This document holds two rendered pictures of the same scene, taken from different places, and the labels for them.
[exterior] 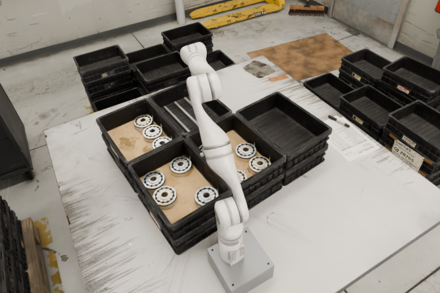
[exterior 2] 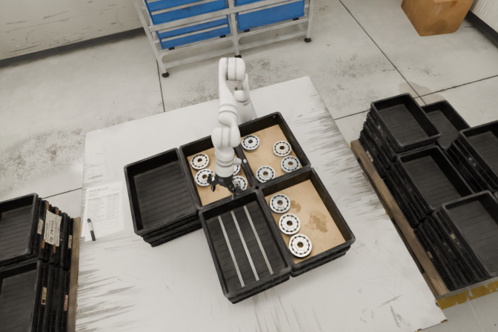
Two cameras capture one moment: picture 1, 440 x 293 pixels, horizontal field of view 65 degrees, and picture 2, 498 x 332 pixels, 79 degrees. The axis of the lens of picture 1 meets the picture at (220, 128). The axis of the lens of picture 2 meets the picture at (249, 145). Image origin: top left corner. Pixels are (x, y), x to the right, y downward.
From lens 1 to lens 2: 1.89 m
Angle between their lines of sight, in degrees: 81
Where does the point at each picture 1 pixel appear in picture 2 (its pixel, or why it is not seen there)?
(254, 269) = not seen: hidden behind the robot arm
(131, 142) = (313, 221)
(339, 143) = (113, 201)
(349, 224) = (161, 134)
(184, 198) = (267, 149)
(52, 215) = not seen: hidden behind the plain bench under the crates
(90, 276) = (336, 133)
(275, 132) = (166, 200)
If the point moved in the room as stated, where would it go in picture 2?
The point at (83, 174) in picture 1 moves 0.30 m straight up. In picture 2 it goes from (364, 224) to (382, 199)
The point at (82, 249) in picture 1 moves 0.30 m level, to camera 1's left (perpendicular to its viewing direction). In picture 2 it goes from (346, 151) to (400, 158)
